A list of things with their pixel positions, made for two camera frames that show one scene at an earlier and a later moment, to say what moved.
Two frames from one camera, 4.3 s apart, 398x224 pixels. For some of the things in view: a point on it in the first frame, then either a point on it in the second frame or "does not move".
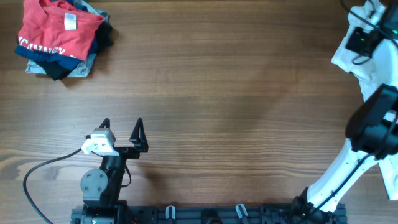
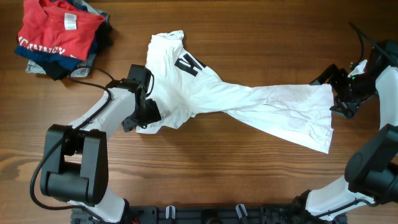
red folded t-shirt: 55,26 does not move
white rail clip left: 170,212 does not move
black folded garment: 104,40 does not move
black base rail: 210,214 does not move
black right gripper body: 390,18 -> 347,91
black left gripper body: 126,150 -> 140,115
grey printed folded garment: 85,66 does not move
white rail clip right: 239,208 does not move
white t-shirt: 373,71 -> 181,84
